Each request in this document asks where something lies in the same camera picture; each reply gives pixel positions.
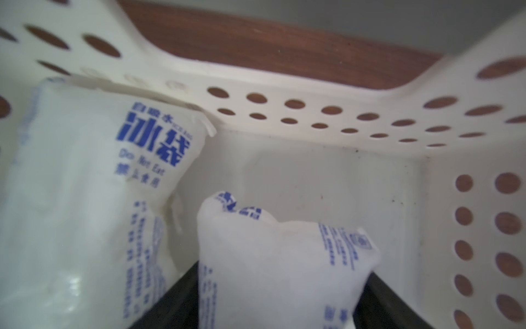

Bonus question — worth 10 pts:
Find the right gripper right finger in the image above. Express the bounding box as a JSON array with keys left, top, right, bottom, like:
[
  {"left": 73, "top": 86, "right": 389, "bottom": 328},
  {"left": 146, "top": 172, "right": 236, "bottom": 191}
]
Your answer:
[{"left": 353, "top": 272, "right": 432, "bottom": 329}]

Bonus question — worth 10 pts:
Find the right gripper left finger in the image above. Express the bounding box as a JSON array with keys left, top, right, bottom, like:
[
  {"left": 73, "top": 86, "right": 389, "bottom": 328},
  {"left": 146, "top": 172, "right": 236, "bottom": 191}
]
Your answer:
[{"left": 131, "top": 262, "right": 199, "bottom": 329}]

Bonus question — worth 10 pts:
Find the white ice pack blue text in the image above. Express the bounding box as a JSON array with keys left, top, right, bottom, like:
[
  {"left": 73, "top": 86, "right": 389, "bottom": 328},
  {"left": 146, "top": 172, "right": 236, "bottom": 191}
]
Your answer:
[{"left": 197, "top": 191, "right": 381, "bottom": 328}]

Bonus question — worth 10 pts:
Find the white perforated plastic basket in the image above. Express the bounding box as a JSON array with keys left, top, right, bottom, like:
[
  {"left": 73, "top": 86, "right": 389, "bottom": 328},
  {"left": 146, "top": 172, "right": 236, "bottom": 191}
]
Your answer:
[{"left": 1, "top": 1, "right": 525, "bottom": 328}]

